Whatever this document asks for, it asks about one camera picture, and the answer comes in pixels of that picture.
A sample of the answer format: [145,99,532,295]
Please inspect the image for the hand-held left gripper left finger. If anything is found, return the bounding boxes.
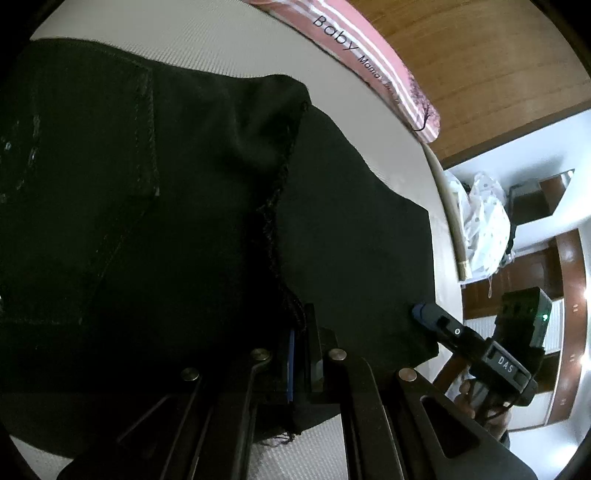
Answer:
[58,323,297,480]

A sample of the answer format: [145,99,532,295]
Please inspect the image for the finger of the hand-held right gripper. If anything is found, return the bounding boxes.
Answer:
[411,302,490,365]

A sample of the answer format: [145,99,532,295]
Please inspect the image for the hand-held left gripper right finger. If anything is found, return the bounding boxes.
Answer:
[302,302,539,480]

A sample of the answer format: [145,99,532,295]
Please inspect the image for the black pants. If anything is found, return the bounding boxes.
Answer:
[0,39,439,457]

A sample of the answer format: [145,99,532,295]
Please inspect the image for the person's right hand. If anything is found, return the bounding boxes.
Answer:
[455,376,513,450]

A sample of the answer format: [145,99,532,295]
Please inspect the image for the brown wooden cabinet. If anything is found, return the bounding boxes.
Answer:
[462,228,587,425]

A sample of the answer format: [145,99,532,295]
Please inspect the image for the white dotted cloth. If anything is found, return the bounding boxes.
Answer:
[445,172,511,278]

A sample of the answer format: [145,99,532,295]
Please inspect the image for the wooden headboard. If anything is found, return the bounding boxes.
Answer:
[344,0,591,169]

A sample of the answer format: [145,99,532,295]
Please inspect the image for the pink striped tree-print pillow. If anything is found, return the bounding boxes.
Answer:
[245,0,441,144]

